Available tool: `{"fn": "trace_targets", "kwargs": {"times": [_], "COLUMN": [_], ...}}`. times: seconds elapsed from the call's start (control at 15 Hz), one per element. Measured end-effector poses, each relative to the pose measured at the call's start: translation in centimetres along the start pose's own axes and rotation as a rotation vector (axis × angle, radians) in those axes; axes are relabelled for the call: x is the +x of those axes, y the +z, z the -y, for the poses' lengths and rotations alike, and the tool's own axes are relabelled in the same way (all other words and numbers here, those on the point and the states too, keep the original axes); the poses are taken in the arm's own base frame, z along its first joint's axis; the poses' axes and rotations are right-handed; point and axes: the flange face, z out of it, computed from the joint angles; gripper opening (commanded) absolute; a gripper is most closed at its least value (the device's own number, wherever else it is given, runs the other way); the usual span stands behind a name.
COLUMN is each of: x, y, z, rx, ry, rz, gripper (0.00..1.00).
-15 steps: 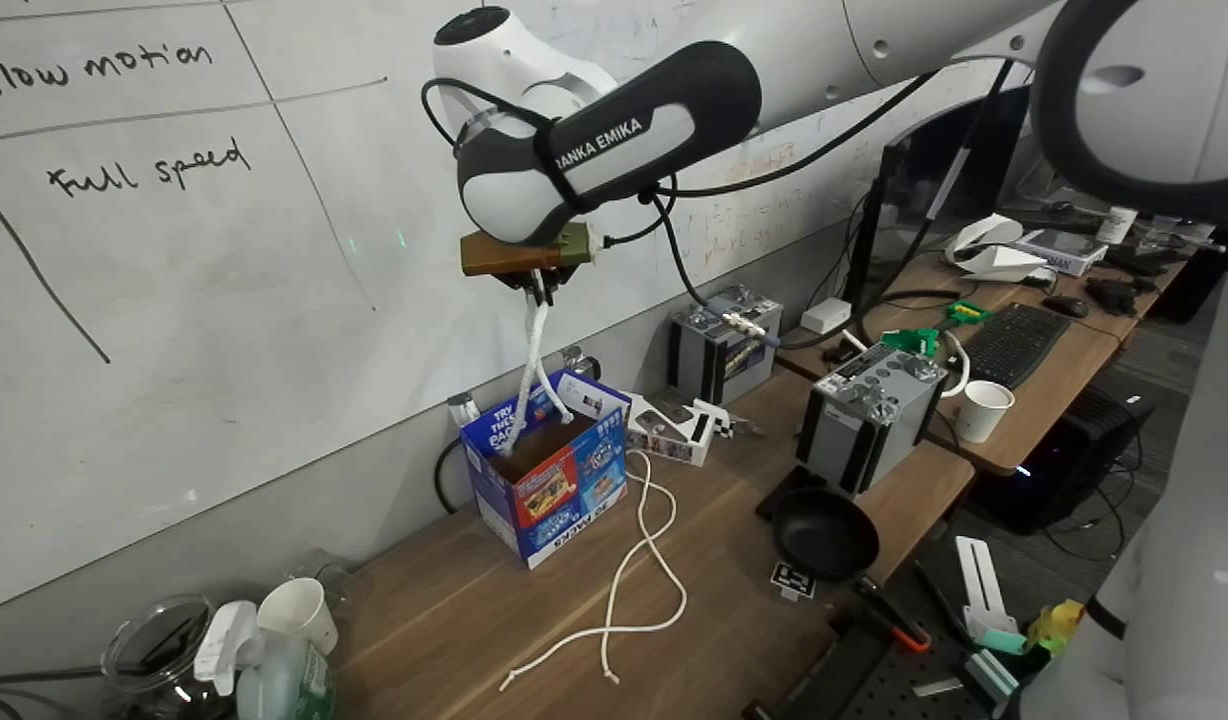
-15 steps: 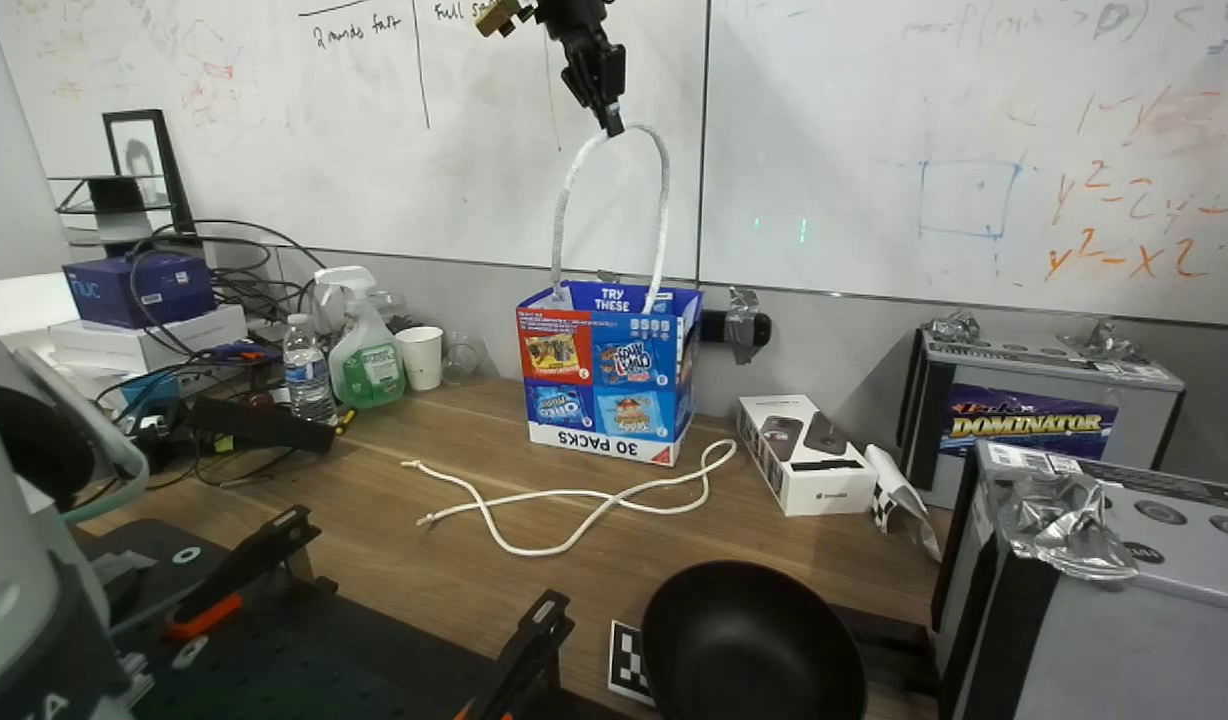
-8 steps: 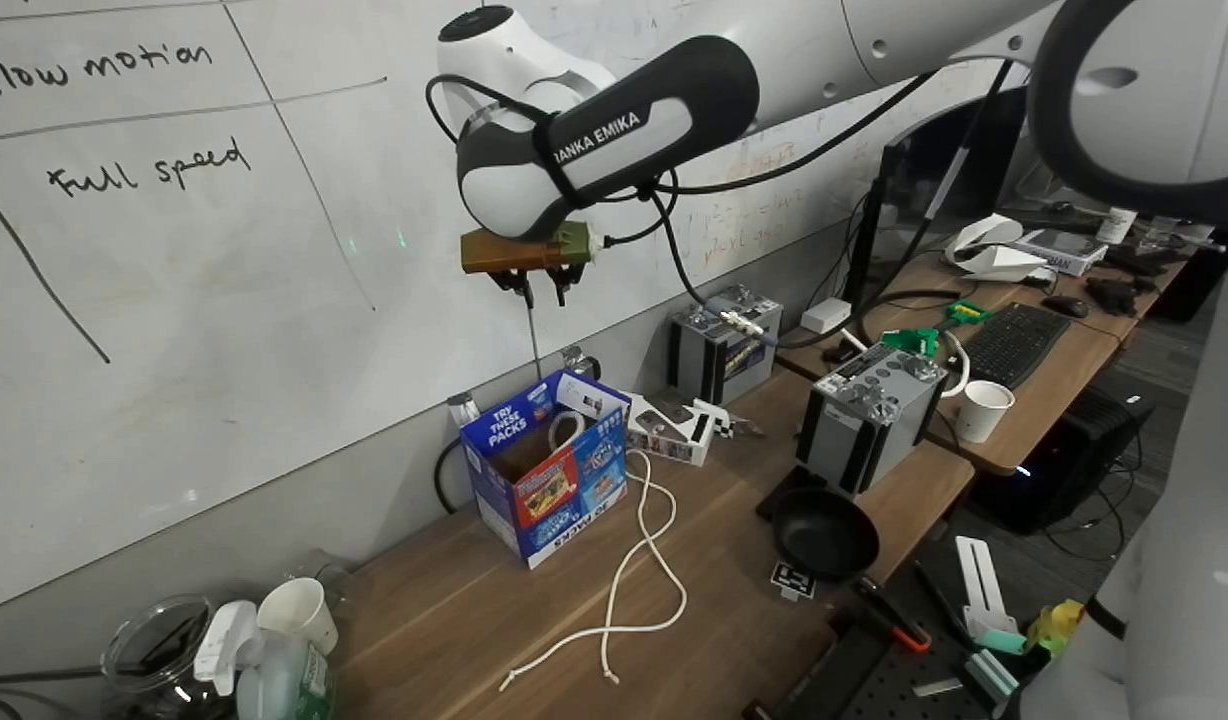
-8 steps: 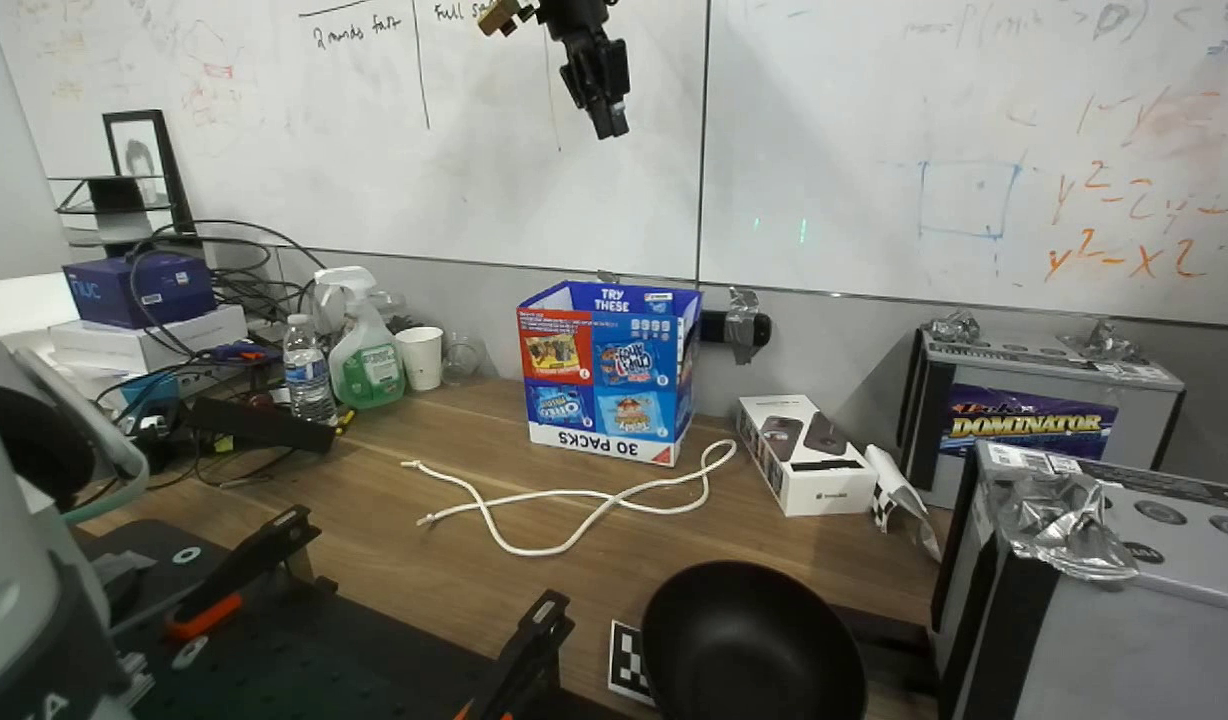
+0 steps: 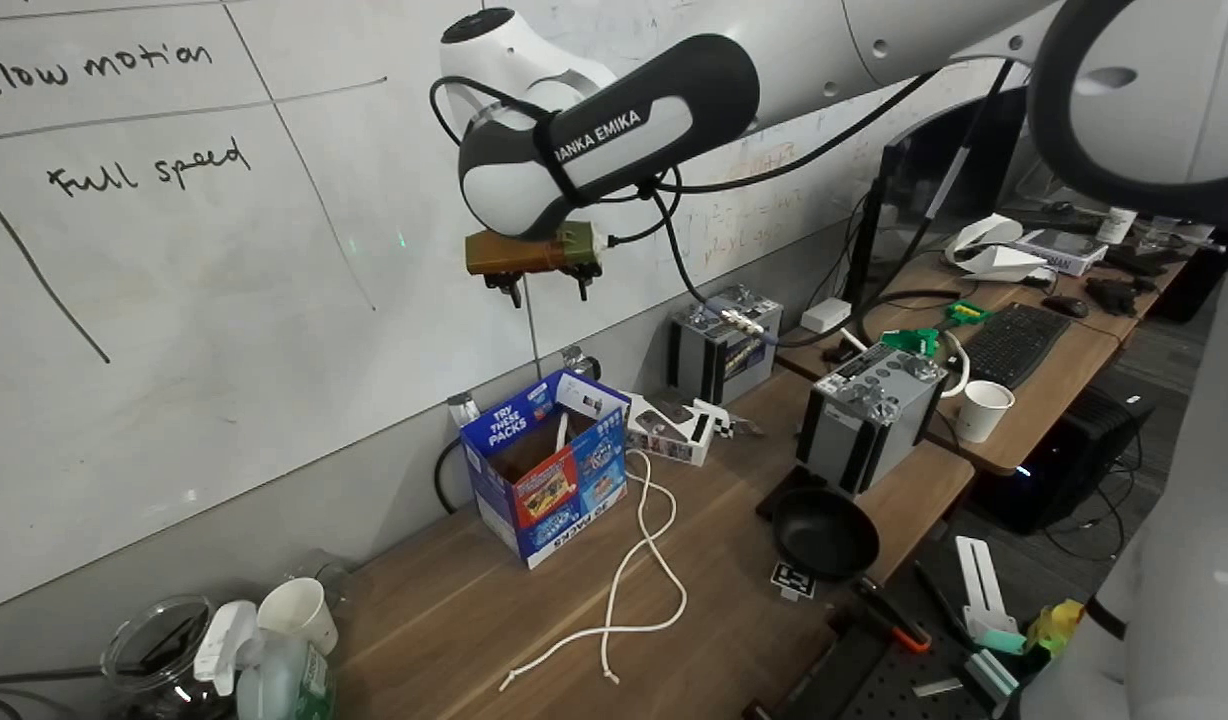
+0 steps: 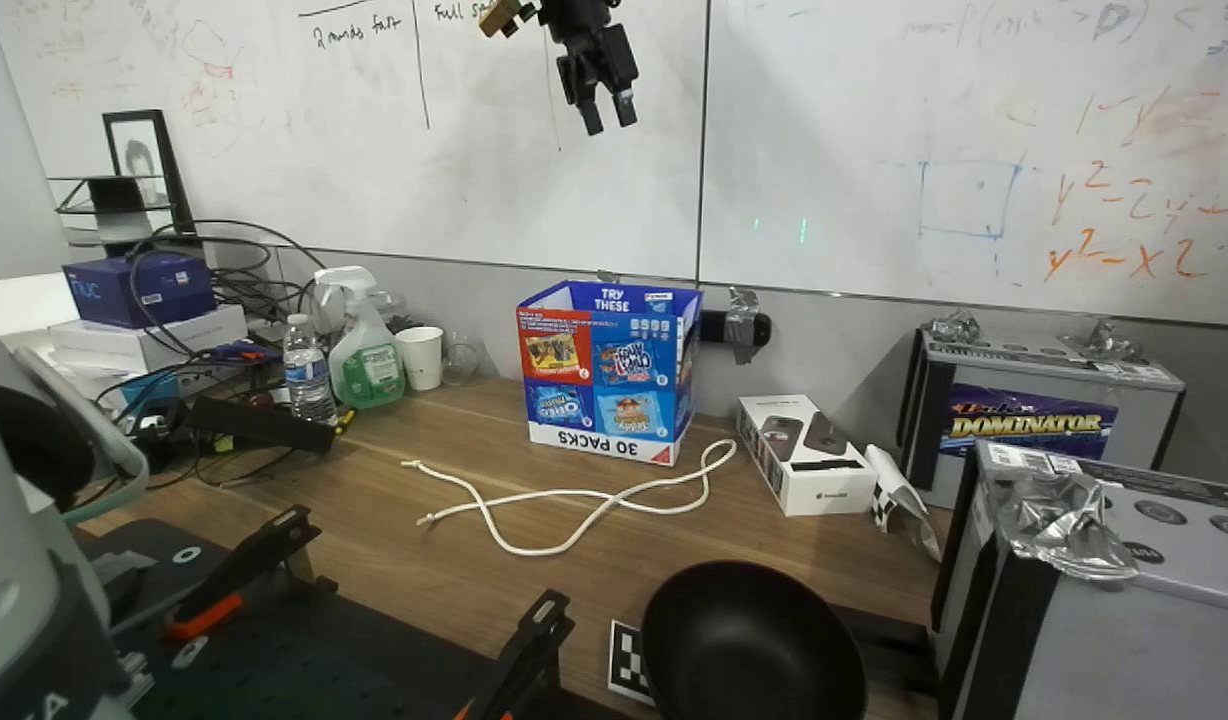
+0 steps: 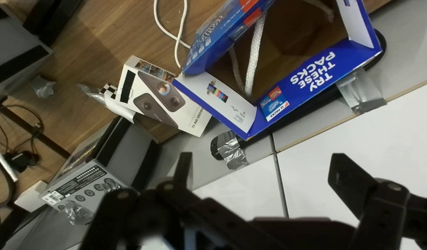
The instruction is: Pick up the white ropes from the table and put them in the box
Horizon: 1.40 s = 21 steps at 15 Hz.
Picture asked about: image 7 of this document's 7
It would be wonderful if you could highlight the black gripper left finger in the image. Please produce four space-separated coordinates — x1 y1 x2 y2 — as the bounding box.
79 151 252 250

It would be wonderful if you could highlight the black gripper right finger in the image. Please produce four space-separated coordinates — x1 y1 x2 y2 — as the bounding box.
327 151 427 250

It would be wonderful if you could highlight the thick white braided rope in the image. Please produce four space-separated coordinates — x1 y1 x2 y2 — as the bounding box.
227 9 270 97

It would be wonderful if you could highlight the thin white rope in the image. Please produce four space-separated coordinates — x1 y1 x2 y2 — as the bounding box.
152 0 192 69

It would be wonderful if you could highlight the grey Dominator battery box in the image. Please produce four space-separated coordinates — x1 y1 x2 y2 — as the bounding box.
3 114 161 250

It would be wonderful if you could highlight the blue snack variety box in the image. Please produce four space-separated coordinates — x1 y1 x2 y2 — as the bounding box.
171 0 384 141

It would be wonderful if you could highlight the wide crumpled foil piece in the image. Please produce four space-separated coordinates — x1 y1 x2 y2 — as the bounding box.
54 197 92 226

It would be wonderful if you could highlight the white whiteboard panel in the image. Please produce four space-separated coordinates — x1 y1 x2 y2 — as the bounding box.
273 79 427 250
142 154 288 250

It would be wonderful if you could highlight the foil scrap on fixture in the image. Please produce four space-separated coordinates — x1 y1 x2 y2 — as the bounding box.
212 129 250 171

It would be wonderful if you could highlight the black power adapter cable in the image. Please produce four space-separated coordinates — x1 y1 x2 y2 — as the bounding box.
0 102 74 219

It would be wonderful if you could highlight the black wall fixture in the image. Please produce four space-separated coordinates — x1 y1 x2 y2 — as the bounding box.
209 136 224 161

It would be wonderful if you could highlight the white camera product box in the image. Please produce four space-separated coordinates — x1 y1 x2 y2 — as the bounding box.
114 54 214 139

